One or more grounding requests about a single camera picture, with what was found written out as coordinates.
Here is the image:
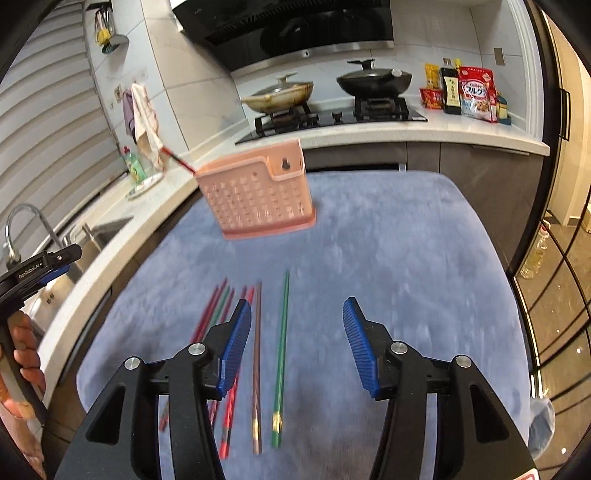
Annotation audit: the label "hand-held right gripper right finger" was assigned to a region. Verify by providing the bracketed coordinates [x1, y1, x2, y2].
[342, 298, 539, 480]

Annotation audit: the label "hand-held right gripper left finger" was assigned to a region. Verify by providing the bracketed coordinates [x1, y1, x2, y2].
[55, 299, 253, 480]

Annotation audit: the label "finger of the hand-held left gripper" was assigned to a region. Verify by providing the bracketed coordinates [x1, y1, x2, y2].
[37, 244, 83, 288]

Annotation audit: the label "brown chopstick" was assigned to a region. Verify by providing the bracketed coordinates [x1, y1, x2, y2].
[252, 281, 263, 455]

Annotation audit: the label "green chopstick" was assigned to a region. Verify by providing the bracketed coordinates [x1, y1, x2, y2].
[270, 270, 291, 448]
[203, 277, 229, 335]

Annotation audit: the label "pink perforated utensil basket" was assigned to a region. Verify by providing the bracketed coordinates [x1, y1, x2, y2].
[194, 138, 318, 241]

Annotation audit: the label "person's left hand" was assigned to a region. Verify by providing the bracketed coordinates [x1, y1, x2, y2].
[0, 310, 48, 480]

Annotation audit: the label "stainless steel sink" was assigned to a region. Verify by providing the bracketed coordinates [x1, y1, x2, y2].
[28, 216, 136, 333]

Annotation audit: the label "chrome kitchen faucet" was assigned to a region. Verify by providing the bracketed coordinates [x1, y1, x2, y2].
[4, 203, 64, 278]

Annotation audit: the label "white plate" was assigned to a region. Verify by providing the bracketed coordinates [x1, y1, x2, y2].
[126, 173, 165, 200]

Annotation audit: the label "grey-blue plush blanket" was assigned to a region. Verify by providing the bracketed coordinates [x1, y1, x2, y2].
[76, 170, 556, 480]

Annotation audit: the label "green dish soap bottle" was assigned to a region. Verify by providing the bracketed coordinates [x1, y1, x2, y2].
[123, 147, 149, 184]

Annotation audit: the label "white window blinds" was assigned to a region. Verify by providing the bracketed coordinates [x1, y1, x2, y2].
[0, 0, 131, 259]

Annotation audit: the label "white hanging dish towel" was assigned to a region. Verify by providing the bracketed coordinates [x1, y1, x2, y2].
[130, 83, 172, 169]

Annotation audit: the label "purple hanging cloth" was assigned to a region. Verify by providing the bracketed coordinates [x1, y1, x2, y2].
[122, 90, 136, 135]

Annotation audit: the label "cooking oil bottle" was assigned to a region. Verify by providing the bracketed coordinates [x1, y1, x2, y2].
[520, 222, 551, 280]

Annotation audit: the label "grey kitchen cabinet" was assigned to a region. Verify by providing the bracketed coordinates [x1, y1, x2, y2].
[302, 141, 551, 278]

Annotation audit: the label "black gas stove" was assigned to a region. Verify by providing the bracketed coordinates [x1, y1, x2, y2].
[235, 97, 428, 147]

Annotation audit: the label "black framed glass door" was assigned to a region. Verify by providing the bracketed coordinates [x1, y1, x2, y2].
[508, 0, 591, 444]

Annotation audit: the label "wok with glass lid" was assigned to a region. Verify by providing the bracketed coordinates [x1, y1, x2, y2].
[241, 73, 315, 114]

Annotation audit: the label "red food packet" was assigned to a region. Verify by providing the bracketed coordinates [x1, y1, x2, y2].
[419, 87, 445, 110]

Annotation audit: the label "black pan with lid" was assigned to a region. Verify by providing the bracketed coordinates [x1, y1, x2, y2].
[335, 59, 413, 98]

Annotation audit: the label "dark soy sauce bottle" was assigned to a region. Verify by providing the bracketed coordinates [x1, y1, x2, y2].
[439, 58, 463, 116]

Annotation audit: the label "red and white cereal bag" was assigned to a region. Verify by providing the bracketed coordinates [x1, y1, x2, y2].
[458, 66, 501, 123]

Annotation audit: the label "black range hood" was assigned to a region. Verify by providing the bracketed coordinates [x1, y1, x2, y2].
[173, 0, 396, 73]

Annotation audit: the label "wall rack with hanging tools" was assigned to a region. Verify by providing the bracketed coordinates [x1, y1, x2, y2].
[91, 2, 130, 55]

